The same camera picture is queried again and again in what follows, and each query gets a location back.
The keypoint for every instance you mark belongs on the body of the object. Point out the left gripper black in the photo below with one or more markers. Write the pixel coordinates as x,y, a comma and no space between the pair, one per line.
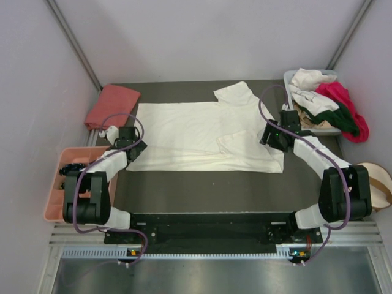
139,148

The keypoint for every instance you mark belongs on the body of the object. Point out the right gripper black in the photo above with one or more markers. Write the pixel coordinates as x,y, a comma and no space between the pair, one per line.
269,129

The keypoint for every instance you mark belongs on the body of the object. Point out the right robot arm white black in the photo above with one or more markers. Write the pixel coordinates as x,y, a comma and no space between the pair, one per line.
345,193

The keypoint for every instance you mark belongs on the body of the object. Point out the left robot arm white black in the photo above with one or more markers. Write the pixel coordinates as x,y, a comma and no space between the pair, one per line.
86,186

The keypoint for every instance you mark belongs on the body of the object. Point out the tan garment in basket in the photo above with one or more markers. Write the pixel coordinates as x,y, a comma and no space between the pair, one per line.
306,121

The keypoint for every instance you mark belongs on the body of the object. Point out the folded salmon pink t shirt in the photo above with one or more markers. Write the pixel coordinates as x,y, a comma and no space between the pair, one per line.
112,108

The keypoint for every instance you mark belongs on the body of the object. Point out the white and green t shirt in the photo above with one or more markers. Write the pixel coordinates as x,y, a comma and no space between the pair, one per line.
318,107

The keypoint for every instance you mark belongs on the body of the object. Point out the grey plastic laundry basket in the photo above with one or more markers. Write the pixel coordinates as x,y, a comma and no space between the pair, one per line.
288,75

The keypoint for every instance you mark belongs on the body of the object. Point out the cream t shirt in basket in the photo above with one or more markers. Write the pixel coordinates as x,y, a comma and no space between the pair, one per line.
310,80

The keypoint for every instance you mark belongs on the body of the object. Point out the magenta pink t shirt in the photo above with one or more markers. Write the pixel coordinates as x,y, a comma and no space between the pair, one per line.
357,131

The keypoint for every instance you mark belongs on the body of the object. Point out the pink compartment organizer tray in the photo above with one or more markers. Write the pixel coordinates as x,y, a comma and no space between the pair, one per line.
76,155

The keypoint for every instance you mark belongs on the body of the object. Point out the beige canvas round bag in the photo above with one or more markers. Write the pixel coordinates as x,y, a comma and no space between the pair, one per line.
380,186

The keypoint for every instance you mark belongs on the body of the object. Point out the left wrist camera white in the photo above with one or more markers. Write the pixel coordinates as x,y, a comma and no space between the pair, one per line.
111,134

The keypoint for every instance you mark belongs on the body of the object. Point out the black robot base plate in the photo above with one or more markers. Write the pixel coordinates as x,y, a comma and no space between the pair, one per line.
216,233

